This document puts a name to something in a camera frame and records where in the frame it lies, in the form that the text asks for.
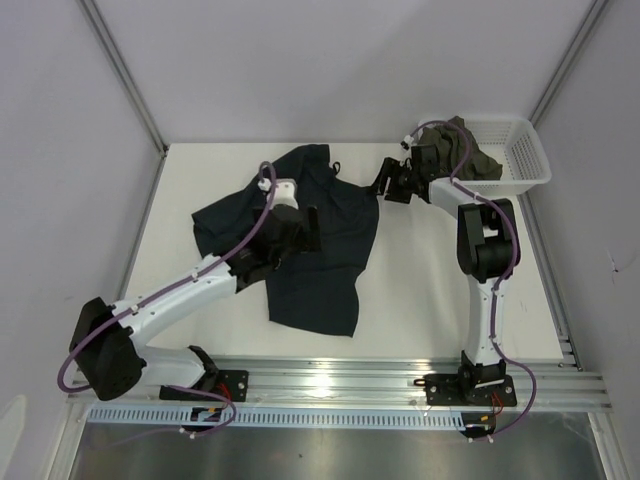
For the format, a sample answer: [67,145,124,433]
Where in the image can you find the white plastic basket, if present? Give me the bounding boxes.
[409,116,552,197]

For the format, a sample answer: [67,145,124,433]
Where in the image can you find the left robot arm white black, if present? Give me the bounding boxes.
[69,205,321,401]

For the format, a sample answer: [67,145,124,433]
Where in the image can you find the olive green shorts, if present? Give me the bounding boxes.
[418,116,503,181]

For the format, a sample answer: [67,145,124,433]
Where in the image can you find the aluminium mounting rail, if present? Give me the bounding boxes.
[67,354,614,414]

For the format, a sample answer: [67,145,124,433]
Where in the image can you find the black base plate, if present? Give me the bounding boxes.
[413,373,517,407]
[159,370,249,402]

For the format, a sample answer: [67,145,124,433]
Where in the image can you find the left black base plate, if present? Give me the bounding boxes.
[159,370,249,402]

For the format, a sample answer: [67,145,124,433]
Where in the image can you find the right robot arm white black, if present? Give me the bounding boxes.
[370,146,520,407]

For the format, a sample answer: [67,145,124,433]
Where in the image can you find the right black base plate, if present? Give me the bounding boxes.
[413,373,517,407]

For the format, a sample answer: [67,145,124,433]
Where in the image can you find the right aluminium frame post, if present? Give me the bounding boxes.
[528,0,614,127]

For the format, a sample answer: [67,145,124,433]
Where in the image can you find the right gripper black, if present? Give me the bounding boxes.
[368,157,420,204]

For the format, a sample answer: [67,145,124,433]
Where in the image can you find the aluminium frame post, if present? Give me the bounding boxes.
[76,0,168,158]
[528,0,614,127]

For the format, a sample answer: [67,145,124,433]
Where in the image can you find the white slotted cable duct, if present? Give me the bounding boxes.
[87,405,465,431]

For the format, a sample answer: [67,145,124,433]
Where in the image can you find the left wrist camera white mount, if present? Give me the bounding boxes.
[258,178,299,210]

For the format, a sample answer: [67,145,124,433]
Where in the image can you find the left aluminium frame post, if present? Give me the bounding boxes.
[76,0,168,158]

